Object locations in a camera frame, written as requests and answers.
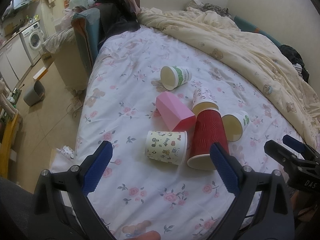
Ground red ribbed paper cup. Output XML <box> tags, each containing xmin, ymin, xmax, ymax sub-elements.
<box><xmin>187</xmin><ymin>109</ymin><xmax>229</xmax><ymax>171</ymax></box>

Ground white green tree paper cup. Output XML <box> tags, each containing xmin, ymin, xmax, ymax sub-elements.
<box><xmin>222</xmin><ymin>111</ymin><xmax>250</xmax><ymax>142</ymax></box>

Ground pink pattern paper cup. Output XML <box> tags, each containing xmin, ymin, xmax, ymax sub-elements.
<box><xmin>191</xmin><ymin>87</ymin><xmax>219</xmax><ymax>116</ymax></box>

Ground yellow cartoon paper cup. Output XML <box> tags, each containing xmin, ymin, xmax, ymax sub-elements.
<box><xmin>145</xmin><ymin>131</ymin><xmax>188</xmax><ymax>165</ymax></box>

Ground pink faceted plastic cup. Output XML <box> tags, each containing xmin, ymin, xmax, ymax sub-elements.
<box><xmin>156</xmin><ymin>92</ymin><xmax>196</xmax><ymax>132</ymax></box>

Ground green grass print paper cup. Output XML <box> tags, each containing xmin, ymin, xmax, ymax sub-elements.
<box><xmin>161</xmin><ymin>66</ymin><xmax>193</xmax><ymax>90</ymax></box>

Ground yellow wooden chair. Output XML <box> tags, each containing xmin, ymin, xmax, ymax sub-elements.
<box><xmin>0</xmin><ymin>112</ymin><xmax>21</xmax><ymax>179</ymax></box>

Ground black clothes at bedside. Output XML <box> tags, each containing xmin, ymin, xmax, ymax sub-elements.
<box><xmin>279</xmin><ymin>44</ymin><xmax>310</xmax><ymax>83</ymax></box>

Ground yellow bear print quilt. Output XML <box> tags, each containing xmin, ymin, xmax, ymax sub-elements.
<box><xmin>138</xmin><ymin>7</ymin><xmax>319</xmax><ymax>149</ymax></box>

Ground grey trash bin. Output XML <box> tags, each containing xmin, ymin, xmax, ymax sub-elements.
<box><xmin>23</xmin><ymin>80</ymin><xmax>46</xmax><ymax>107</ymax></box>

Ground white floral bed sheet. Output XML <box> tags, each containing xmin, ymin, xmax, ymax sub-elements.
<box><xmin>49</xmin><ymin>24</ymin><xmax>308</xmax><ymax>240</ymax></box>

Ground white kitchen cabinet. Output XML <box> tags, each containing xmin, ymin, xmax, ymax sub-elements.
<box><xmin>1</xmin><ymin>35</ymin><xmax>31</xmax><ymax>90</ymax></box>

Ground white washing machine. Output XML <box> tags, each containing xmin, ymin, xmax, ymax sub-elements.
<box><xmin>20</xmin><ymin>21</ymin><xmax>44</xmax><ymax>66</ymax></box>

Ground teal bed headboard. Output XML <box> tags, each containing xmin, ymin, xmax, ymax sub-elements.
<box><xmin>71</xmin><ymin>8</ymin><xmax>100</xmax><ymax>75</ymax></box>

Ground dark clothes pile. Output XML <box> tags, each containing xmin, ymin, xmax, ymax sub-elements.
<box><xmin>94</xmin><ymin>0</ymin><xmax>140</xmax><ymax>44</ymax></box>

